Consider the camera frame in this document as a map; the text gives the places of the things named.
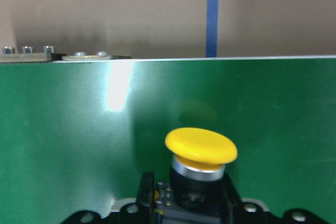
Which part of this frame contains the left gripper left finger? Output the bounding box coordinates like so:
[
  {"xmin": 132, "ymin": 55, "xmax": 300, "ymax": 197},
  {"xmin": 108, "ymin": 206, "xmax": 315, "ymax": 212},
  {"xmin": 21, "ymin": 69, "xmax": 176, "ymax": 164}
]
[{"xmin": 136, "ymin": 172, "xmax": 155, "ymax": 223}]

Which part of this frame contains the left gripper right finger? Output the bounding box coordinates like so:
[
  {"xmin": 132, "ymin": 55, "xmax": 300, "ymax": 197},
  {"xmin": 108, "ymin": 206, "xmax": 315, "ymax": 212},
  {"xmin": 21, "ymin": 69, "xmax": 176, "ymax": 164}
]
[{"xmin": 222, "ymin": 175, "xmax": 242, "ymax": 223}]

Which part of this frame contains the yellow mushroom push button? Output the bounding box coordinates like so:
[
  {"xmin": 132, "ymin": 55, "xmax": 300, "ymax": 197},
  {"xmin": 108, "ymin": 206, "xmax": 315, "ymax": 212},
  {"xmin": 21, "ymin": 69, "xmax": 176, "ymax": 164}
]
[{"xmin": 156, "ymin": 127, "xmax": 238, "ymax": 223}]

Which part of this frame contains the green conveyor belt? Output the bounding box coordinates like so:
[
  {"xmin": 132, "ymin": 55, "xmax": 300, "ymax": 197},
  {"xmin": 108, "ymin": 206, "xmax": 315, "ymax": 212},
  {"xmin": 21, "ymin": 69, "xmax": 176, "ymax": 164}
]
[{"xmin": 1, "ymin": 56, "xmax": 335, "ymax": 223}]

